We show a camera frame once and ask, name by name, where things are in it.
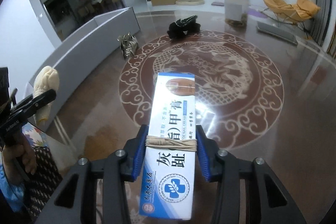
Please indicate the dark purple flat case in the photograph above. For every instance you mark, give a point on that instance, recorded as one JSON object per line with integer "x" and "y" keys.
{"x": 218, "y": 3}

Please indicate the blue white ointment box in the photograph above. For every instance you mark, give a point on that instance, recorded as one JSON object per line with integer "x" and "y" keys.
{"x": 170, "y": 187}

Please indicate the cream knitted glove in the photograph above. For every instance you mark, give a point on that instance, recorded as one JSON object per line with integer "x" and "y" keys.
{"x": 47, "y": 79}

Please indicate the grey curtain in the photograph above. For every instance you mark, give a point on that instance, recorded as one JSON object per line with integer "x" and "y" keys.
{"x": 323, "y": 3}

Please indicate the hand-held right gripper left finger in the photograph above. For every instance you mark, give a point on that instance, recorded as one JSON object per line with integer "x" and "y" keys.
{"x": 138, "y": 155}

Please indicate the purple floor mat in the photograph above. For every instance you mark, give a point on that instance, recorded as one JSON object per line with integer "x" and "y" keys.
{"x": 256, "y": 13}

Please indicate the long white cardboard box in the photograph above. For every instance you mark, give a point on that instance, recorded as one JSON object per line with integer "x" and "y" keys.
{"x": 86, "y": 50}

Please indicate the colourful floral cloth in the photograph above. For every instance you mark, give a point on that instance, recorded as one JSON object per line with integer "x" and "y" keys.
{"x": 34, "y": 137}

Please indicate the clear jar with dark lid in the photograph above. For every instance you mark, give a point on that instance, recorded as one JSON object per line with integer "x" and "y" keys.
{"x": 235, "y": 7}

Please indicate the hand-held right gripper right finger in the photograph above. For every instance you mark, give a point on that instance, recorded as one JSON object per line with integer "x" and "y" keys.
{"x": 204, "y": 158}

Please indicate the beige rubber band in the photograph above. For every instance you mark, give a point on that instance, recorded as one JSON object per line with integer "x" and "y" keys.
{"x": 170, "y": 145}

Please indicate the black white patterned clothing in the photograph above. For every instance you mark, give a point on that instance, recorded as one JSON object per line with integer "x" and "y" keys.
{"x": 44, "y": 174}

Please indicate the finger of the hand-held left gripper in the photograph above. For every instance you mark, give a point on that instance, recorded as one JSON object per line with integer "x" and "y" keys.
{"x": 42, "y": 99}

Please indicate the person's left hand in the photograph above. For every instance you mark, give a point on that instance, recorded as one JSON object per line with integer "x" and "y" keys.
{"x": 26, "y": 155}

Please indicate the black hair claw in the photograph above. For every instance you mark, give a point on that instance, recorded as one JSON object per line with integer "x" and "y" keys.
{"x": 181, "y": 28}

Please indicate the grey laptop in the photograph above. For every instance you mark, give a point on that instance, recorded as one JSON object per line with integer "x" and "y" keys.
{"x": 277, "y": 33}

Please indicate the round beige floor cushion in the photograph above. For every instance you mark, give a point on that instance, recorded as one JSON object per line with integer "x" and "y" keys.
{"x": 190, "y": 1}

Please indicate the yellow lounge chair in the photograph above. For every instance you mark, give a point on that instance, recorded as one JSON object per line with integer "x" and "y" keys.
{"x": 277, "y": 3}
{"x": 305, "y": 8}

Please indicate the person's left forearm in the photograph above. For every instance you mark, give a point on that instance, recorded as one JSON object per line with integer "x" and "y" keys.
{"x": 10, "y": 187}

